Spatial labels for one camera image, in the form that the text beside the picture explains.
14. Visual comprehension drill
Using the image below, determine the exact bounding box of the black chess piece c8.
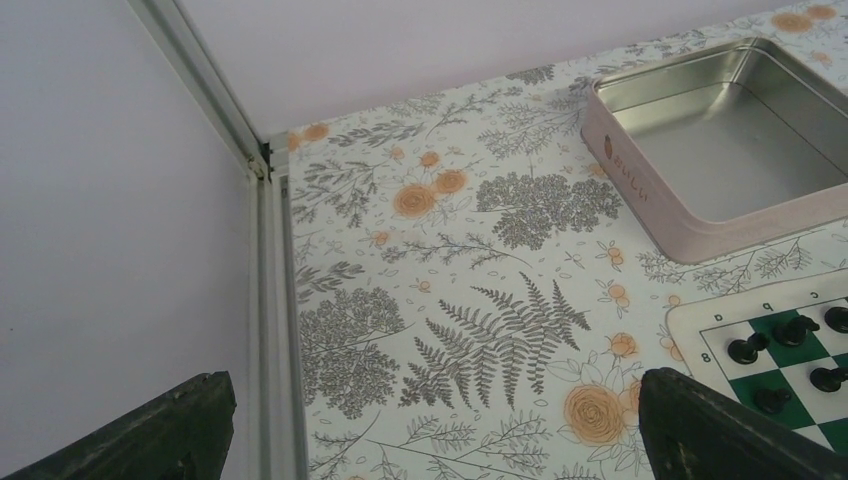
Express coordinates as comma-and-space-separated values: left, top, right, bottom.
824, 306, 848, 334

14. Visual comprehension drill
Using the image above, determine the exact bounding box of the black chess piece a8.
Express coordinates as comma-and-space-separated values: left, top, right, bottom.
727, 332, 770, 365

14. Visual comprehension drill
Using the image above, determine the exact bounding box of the green white chess board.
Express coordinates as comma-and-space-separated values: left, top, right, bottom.
666, 269, 847, 454

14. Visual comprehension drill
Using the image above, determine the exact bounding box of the pink metal tin box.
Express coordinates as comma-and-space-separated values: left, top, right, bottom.
581, 37, 847, 264

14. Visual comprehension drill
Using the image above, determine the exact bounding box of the aluminium frame post left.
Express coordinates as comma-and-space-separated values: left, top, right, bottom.
130, 1, 309, 479

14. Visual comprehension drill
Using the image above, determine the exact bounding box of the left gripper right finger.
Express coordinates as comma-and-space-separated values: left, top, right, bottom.
638, 368, 847, 479

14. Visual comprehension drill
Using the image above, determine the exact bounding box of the black pawn a7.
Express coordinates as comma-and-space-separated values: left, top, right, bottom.
753, 388, 793, 415

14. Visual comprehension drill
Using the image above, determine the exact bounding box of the black chess piece b8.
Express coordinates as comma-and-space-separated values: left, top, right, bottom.
772, 315, 820, 347

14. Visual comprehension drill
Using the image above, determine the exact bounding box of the floral patterned table mat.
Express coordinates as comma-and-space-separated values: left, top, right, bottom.
288, 1, 847, 479

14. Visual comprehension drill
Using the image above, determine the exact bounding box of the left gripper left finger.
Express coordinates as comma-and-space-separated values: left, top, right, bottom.
7, 371, 236, 479

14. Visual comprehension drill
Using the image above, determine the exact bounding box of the black pawn b7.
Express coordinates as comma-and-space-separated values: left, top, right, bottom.
809, 367, 847, 393

